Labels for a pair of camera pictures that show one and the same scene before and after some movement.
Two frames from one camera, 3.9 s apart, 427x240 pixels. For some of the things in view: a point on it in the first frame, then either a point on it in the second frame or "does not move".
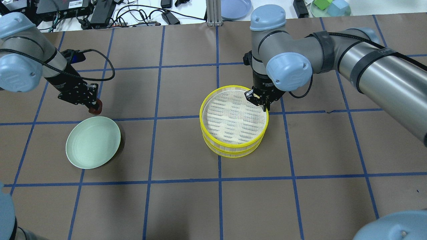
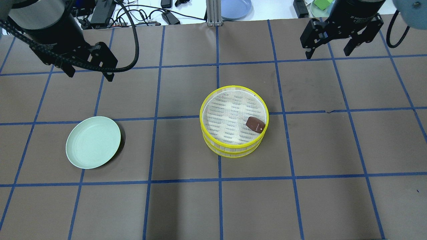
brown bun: [97, 110] to [255, 124]
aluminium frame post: [214, 13] does not move
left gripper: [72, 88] to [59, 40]
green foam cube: [322, 4] does not move
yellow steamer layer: [229, 119] does not move
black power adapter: [170, 18] does not move
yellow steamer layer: [233, 153] does not move
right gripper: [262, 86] to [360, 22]
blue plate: [235, 10] does not move
